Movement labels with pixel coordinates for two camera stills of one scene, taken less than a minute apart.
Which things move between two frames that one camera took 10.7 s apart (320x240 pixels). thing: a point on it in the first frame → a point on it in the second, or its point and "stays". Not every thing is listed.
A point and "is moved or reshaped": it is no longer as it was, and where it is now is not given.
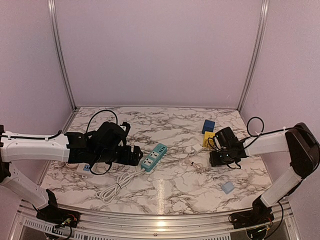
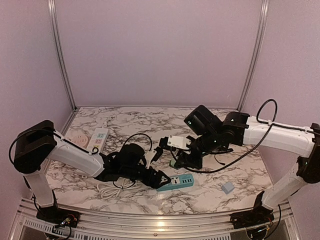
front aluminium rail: (285, 225) stays
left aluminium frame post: (53, 21) stays
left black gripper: (126, 159) → (149, 182)
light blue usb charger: (227, 187) stays
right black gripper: (214, 161) → (189, 161)
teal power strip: (154, 157) is moved or reshaped
